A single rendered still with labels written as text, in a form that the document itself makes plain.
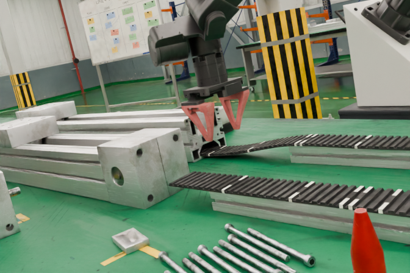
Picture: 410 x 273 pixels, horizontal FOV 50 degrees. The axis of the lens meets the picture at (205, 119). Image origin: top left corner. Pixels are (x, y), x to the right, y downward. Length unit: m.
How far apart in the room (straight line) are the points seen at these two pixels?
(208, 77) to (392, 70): 0.42
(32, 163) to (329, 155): 0.57
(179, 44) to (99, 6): 6.29
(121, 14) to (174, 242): 6.33
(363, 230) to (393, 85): 0.79
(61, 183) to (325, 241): 0.53
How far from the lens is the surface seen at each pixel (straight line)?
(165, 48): 0.77
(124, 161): 0.66
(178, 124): 0.84
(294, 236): 0.50
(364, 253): 0.25
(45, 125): 1.03
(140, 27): 6.59
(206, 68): 0.79
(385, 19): 1.04
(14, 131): 1.00
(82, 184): 0.79
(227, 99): 0.86
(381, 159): 0.66
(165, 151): 0.68
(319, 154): 0.71
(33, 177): 0.96
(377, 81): 1.04
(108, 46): 7.02
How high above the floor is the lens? 1.00
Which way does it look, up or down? 10 degrees down
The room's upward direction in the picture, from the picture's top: 12 degrees counter-clockwise
